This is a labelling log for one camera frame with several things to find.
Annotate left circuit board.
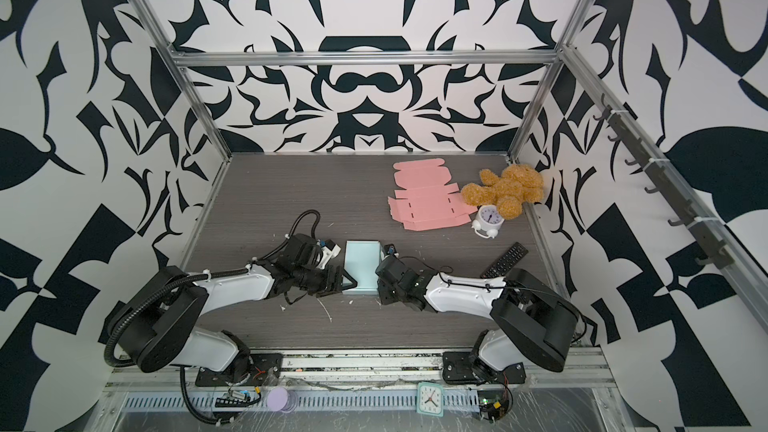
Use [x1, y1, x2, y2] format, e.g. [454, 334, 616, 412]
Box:
[214, 388, 262, 409]

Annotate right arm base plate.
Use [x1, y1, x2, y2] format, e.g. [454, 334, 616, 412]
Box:
[441, 351, 527, 385]

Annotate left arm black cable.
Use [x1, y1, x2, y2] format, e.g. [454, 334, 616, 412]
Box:
[286, 209, 323, 244]

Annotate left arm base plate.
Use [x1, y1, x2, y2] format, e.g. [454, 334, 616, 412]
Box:
[194, 353, 283, 387]

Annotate white alarm clock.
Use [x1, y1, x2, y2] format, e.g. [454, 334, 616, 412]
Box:
[472, 205, 504, 239]

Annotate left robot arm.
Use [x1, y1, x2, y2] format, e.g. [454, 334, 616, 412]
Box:
[104, 234, 358, 383]

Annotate circuit board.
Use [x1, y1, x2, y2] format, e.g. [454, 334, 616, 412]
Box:
[214, 388, 262, 409]
[478, 388, 514, 423]

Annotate light blue paper box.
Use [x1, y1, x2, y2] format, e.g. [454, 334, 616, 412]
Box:
[344, 241, 384, 295]

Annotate pink paper box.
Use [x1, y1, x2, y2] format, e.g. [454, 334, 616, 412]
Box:
[388, 158, 478, 232]

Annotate brown teddy bear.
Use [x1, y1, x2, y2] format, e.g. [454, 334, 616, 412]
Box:
[460, 164, 544, 220]

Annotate wall hook rail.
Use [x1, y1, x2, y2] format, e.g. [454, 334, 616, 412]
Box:
[593, 93, 736, 271]

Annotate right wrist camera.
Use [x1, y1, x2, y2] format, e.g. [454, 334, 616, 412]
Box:
[382, 244, 398, 258]

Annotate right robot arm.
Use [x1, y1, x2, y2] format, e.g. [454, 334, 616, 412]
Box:
[376, 256, 581, 376]

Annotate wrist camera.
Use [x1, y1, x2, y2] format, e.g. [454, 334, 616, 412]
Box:
[318, 240, 341, 269]
[382, 244, 398, 258]

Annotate right circuit board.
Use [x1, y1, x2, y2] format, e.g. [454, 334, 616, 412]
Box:
[478, 388, 514, 423]

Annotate black remote control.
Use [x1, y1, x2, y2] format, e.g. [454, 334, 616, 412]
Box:
[480, 242, 529, 279]

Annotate green square clock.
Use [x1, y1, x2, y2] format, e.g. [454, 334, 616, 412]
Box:
[416, 382, 444, 417]

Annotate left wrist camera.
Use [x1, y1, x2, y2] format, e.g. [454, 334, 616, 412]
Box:
[318, 240, 341, 269]

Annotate purple round lid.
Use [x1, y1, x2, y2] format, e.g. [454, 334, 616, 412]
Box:
[266, 387, 298, 413]

